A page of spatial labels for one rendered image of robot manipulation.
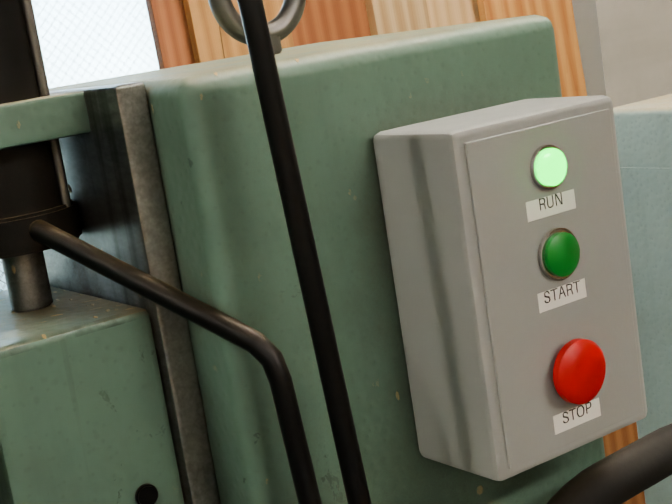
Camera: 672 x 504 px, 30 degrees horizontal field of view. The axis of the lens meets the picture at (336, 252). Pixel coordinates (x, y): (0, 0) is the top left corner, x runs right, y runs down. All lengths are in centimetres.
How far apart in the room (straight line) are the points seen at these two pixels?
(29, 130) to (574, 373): 27
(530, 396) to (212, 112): 19
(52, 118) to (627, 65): 226
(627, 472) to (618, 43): 214
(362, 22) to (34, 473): 167
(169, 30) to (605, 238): 143
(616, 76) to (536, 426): 219
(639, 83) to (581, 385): 223
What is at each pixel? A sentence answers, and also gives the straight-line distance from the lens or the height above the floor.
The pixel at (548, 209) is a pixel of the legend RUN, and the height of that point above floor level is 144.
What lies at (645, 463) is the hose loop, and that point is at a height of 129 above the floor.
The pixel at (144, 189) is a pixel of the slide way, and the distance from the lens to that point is 56.
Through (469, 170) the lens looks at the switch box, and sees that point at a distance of 54.
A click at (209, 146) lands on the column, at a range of 54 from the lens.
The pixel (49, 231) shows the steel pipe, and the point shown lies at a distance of 58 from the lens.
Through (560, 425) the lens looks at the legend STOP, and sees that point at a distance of 59.
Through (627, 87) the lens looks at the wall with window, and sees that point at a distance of 276.
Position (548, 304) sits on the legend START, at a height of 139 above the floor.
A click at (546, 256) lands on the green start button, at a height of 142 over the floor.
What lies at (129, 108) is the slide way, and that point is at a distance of 56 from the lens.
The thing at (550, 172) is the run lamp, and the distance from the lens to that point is 56.
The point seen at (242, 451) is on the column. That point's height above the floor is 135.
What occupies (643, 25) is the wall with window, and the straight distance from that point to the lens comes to 281.
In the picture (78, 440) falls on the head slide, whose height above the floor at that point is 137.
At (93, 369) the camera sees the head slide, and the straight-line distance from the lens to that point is 56.
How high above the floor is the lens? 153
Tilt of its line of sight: 11 degrees down
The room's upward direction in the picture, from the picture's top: 9 degrees counter-clockwise
